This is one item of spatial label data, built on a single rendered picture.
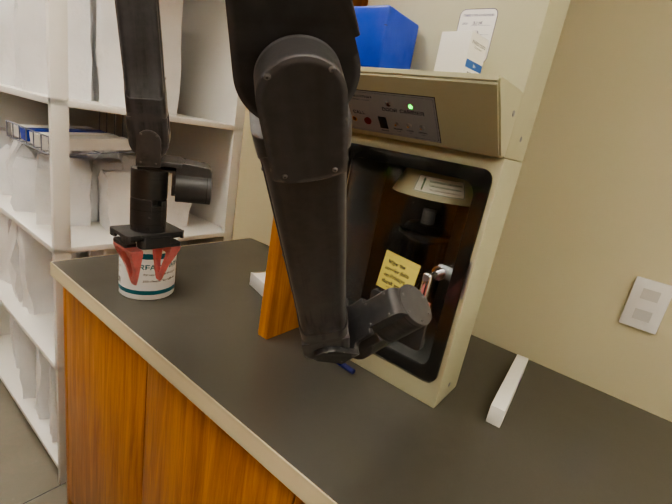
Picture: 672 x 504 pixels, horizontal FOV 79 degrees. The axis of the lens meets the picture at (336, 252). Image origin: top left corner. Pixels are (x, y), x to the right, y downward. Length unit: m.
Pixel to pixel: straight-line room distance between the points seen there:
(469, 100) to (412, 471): 0.55
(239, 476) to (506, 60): 0.82
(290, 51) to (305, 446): 0.60
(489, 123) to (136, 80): 0.51
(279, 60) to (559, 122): 1.00
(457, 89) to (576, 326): 0.72
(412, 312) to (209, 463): 0.55
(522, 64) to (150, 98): 0.55
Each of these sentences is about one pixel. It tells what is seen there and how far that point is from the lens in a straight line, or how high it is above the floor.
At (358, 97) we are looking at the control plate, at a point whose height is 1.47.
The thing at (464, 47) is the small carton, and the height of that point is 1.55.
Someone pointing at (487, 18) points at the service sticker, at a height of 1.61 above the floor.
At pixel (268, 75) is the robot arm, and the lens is 0.18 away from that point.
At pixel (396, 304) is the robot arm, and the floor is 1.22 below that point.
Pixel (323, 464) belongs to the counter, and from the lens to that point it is 0.67.
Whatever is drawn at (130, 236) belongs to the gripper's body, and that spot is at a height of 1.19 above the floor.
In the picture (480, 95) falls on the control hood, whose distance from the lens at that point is 0.62.
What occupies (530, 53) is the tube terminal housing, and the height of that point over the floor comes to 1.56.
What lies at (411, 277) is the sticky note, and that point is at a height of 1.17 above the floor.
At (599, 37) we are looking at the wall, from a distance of 1.16.
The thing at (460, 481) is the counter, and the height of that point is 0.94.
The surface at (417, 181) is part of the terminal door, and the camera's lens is 0.74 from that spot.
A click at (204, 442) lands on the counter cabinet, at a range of 0.89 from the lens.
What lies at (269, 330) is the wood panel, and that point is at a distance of 0.93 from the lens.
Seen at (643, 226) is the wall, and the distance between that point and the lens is 1.11.
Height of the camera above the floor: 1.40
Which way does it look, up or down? 16 degrees down
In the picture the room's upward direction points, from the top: 10 degrees clockwise
